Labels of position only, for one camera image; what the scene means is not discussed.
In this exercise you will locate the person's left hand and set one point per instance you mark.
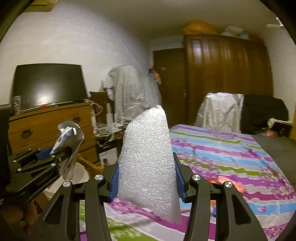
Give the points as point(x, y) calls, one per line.
point(11, 214)

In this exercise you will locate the brown wooden door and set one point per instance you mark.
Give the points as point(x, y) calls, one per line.
point(171, 81)

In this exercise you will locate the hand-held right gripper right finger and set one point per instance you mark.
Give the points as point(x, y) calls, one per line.
point(181, 187)

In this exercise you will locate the white plastic bucket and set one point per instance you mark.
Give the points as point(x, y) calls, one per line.
point(78, 173)

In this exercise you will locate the brown wooden wardrobe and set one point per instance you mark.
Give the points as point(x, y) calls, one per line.
point(226, 76)

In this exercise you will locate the grey striped cloth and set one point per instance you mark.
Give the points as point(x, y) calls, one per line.
point(127, 92)

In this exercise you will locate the colourful hanging bags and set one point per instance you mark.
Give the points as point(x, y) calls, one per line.
point(155, 74)

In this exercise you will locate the dark wooden bedside table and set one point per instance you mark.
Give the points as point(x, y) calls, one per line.
point(283, 127)

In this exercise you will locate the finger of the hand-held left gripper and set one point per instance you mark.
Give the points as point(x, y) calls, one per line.
point(34, 176)
point(45, 154)

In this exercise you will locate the black cloth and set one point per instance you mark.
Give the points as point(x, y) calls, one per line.
point(263, 113)

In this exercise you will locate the wooden stool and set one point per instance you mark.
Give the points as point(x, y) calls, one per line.
point(92, 164)

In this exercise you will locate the silver packet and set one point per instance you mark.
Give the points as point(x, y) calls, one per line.
point(69, 136)

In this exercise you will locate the silver can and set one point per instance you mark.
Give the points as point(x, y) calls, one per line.
point(16, 105)

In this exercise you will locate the dark grey mattress cover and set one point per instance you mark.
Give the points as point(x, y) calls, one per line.
point(277, 153)

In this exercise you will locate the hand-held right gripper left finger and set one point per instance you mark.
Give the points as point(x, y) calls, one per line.
point(114, 185)

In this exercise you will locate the white pillows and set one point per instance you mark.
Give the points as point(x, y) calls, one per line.
point(234, 32)

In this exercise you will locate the floral striped bedsheet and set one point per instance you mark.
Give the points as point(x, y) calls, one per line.
point(219, 153)

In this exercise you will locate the black monitor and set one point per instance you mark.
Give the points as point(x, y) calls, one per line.
point(48, 85)

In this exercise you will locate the wooden chair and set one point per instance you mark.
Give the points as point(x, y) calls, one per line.
point(97, 102)

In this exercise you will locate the wooden dresser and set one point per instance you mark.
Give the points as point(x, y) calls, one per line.
point(46, 125)

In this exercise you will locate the white foam bag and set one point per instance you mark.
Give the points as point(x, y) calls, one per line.
point(148, 150)

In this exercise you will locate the yellow bag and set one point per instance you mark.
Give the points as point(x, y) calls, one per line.
point(200, 27)

